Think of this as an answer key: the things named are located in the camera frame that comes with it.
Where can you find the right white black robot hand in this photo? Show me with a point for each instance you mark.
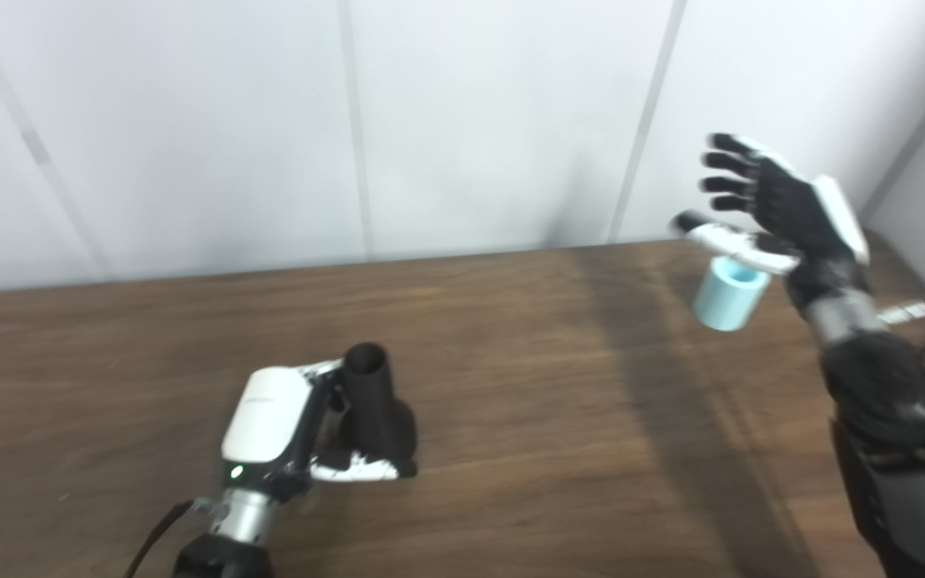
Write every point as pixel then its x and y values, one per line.
pixel 792 209

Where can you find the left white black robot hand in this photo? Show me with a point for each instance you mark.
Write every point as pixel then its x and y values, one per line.
pixel 266 417

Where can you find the black flared nozzle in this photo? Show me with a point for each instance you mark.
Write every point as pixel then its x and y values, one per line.
pixel 374 409

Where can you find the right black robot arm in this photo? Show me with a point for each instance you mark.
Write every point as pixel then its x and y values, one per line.
pixel 888 417

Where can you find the white corner post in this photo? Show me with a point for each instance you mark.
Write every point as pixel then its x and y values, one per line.
pixel 29 136

